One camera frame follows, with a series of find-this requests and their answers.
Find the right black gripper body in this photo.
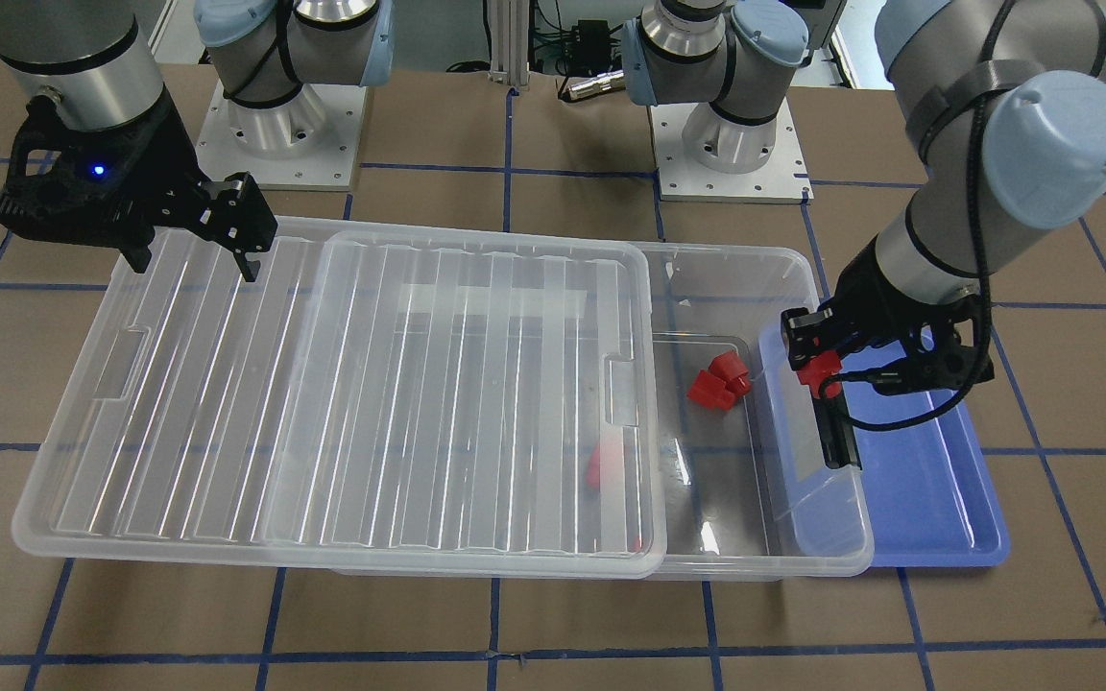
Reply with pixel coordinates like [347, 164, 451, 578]
[0, 91, 225, 273]

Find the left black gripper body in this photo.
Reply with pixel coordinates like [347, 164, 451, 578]
[822, 240, 995, 396]

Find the clear plastic box lid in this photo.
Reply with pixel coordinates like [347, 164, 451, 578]
[12, 216, 667, 579]

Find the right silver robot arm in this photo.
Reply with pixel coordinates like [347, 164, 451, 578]
[0, 1, 394, 281]

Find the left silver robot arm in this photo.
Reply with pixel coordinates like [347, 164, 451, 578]
[620, 1, 1106, 401]

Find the clear plastic storage box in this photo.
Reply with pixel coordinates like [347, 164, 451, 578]
[332, 240, 877, 583]

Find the red block upper pair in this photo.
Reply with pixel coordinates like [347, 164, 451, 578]
[708, 350, 752, 397]

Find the blue plastic tray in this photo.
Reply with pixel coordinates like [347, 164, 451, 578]
[760, 322, 1011, 569]

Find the red block under lid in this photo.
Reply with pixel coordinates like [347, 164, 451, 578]
[584, 438, 626, 491]

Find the black power strip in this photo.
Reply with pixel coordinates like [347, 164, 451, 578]
[566, 19, 612, 76]

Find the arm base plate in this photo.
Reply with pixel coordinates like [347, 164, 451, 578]
[648, 98, 813, 205]
[196, 84, 372, 192]

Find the black box handle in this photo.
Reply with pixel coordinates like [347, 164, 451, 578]
[812, 392, 863, 469]

